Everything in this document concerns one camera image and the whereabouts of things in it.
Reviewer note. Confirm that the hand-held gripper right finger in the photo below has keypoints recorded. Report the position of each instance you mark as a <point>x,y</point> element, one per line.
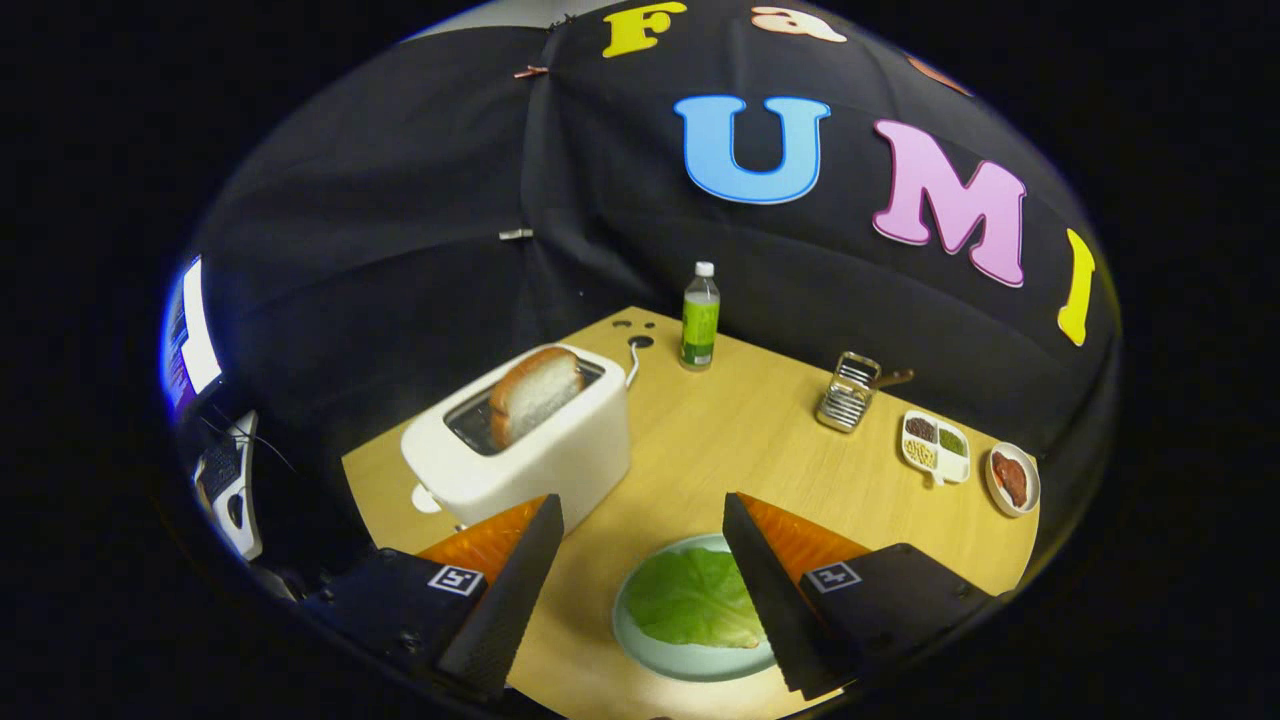
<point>770,600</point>

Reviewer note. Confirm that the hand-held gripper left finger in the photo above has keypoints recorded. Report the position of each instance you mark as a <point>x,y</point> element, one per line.
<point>500,610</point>

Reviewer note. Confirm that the green lettuce leaf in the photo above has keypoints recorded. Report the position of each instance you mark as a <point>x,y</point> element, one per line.
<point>690,600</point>

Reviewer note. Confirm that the toasted bread slice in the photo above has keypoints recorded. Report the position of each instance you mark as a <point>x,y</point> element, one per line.
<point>535,395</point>

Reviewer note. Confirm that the pale green round plate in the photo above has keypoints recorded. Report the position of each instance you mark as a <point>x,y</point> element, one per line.
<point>690,662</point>

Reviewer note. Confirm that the white toaster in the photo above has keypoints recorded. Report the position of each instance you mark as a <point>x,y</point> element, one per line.
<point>540,470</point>

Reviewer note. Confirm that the pile of yellow beans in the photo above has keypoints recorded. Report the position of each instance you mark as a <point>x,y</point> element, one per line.
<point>920,454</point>

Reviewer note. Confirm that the white divided dish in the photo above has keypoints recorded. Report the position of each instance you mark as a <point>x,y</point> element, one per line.
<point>955,469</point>

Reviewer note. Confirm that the pile of dark beans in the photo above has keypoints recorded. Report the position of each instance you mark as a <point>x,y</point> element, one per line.
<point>921,429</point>

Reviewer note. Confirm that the pile of green beans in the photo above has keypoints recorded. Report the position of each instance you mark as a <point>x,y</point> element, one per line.
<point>953,442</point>

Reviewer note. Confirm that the red meat slices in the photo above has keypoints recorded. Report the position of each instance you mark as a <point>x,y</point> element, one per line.
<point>1012,480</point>

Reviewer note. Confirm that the white and black device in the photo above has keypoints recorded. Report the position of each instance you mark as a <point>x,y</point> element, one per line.
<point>240,530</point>

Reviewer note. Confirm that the green drink bottle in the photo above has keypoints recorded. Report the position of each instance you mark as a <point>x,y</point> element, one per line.
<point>700,330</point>

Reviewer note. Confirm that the white oval plate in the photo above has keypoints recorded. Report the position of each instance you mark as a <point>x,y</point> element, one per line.
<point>1035,485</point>

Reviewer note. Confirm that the white cloth clip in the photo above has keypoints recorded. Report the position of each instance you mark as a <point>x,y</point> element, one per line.
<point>516,234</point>

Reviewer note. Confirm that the computer monitor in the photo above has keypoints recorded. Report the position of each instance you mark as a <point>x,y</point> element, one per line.
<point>195,330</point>

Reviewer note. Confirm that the black backdrop cloth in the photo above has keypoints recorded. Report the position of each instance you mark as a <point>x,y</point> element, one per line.
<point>400,200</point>

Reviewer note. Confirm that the pink cloth clip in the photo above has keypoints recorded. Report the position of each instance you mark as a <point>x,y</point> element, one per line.
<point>530,71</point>

